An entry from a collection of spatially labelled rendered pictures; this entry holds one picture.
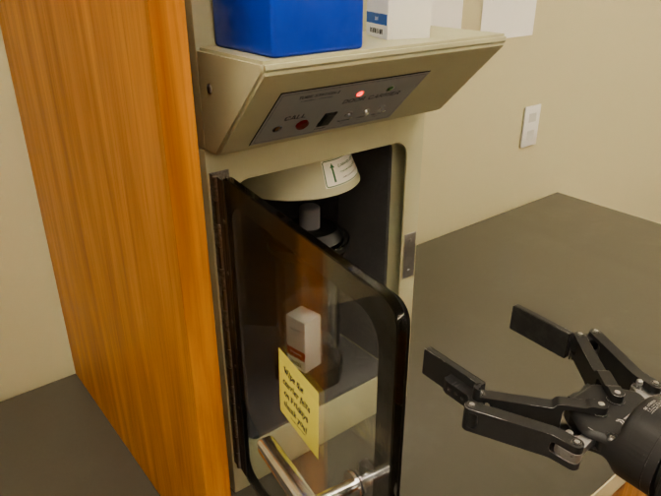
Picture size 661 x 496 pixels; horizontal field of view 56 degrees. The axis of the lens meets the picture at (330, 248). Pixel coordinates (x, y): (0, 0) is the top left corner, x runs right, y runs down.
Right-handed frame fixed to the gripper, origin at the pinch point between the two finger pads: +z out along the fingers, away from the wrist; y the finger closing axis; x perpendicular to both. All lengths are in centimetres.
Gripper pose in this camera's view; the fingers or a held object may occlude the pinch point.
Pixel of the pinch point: (480, 341)
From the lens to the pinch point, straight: 66.2
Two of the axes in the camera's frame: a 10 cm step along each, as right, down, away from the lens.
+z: -6.1, -3.6, 7.1
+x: -0.2, 9.0, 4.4
